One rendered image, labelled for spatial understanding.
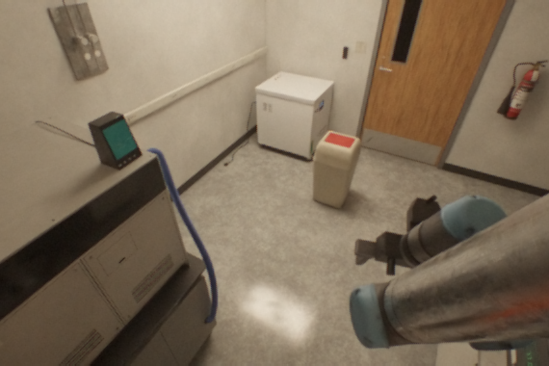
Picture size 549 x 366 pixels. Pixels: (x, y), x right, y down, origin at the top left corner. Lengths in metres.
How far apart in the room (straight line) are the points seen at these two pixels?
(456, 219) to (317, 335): 1.89
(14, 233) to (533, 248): 1.09
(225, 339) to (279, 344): 0.36
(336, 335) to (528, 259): 2.12
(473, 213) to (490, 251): 0.24
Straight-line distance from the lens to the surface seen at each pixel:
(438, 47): 3.50
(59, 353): 1.36
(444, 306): 0.28
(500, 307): 0.24
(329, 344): 2.26
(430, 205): 0.62
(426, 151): 3.91
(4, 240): 1.10
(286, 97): 3.30
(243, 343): 2.24
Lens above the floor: 2.07
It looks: 39 degrees down
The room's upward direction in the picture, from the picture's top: straight up
